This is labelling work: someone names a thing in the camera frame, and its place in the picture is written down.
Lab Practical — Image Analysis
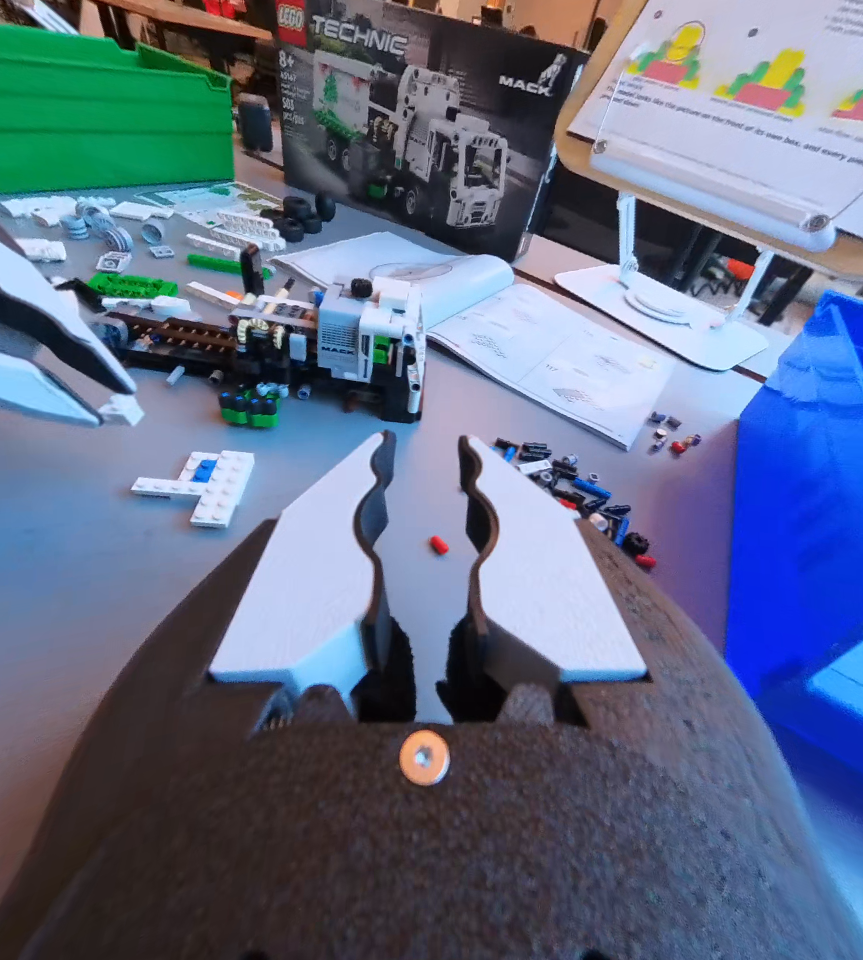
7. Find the partly built lego truck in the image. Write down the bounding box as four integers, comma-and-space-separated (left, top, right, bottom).
52, 273, 429, 425

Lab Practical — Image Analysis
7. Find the green black lego subassembly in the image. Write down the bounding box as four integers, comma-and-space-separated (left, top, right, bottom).
219, 384, 283, 430

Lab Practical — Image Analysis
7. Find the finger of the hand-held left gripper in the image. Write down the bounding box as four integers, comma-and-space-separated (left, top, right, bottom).
0, 318, 105, 430
0, 208, 138, 397

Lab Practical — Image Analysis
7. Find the pile of small lego connectors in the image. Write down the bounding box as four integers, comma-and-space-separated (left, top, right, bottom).
493, 437, 658, 571

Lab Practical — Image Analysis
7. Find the blue storage bin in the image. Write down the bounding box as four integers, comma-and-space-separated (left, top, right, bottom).
724, 291, 863, 804

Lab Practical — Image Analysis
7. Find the white lego plate assembly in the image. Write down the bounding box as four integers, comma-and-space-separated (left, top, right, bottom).
130, 450, 256, 529

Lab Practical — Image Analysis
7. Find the wooden table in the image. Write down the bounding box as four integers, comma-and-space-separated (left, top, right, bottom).
90, 0, 275, 42

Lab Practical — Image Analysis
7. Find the green storage bin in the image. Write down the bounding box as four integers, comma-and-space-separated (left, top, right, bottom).
0, 18, 236, 195

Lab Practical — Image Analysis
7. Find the long green lego beam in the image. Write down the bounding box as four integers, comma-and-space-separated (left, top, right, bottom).
187, 253, 274, 280

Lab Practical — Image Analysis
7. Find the small group of lego pins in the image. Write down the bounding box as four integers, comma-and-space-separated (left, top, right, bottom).
647, 411, 703, 456

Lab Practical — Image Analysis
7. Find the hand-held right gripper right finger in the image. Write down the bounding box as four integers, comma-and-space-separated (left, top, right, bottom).
457, 435, 650, 687

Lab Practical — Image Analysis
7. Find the green lego frame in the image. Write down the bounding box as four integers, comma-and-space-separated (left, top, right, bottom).
88, 272, 179, 300

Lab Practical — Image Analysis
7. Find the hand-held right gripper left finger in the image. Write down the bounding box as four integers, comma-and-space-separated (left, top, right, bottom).
208, 429, 399, 710

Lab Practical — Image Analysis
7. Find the lego set box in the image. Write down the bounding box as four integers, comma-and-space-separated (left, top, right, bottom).
275, 0, 590, 264

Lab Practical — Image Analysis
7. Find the bunch of white lego beams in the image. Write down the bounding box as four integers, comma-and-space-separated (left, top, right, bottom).
210, 208, 288, 253

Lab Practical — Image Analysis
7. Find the black cylindrical container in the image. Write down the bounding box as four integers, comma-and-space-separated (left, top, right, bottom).
238, 93, 275, 155

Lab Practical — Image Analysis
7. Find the instruction booklet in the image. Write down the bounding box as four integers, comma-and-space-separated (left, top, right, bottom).
270, 231, 676, 451

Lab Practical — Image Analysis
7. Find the laminated instruction sheet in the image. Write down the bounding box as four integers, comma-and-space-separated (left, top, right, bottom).
566, 0, 863, 245

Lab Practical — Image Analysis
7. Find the sticker sheet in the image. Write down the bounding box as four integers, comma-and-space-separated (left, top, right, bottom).
135, 182, 283, 219

